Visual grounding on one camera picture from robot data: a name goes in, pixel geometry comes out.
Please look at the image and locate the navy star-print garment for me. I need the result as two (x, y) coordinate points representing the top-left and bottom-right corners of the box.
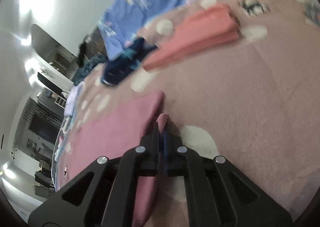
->
(100, 37), (159, 87)

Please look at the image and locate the coral folded garment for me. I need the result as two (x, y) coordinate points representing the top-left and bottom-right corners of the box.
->
(142, 4), (240, 72)

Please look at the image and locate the lavender garment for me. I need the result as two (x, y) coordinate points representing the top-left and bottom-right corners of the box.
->
(64, 84), (83, 117)

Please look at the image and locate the pink polka-dot deer blanket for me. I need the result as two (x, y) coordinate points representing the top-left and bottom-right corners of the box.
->
(51, 0), (320, 227)

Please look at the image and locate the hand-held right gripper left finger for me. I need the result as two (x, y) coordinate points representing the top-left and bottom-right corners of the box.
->
(29, 122), (160, 227)

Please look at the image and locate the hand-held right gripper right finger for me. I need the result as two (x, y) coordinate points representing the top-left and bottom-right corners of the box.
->
(162, 127), (293, 227)

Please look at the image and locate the black garment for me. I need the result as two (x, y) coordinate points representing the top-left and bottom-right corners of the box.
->
(77, 40), (88, 66)

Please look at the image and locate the dark blue fuzzy blanket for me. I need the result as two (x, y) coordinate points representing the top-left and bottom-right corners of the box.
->
(74, 54), (108, 85)

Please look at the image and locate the pink long-sleeve garment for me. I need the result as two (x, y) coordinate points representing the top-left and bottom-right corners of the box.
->
(55, 90), (173, 227)

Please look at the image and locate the dark floral cloth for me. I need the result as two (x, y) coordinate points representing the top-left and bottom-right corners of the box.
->
(85, 25), (110, 60)

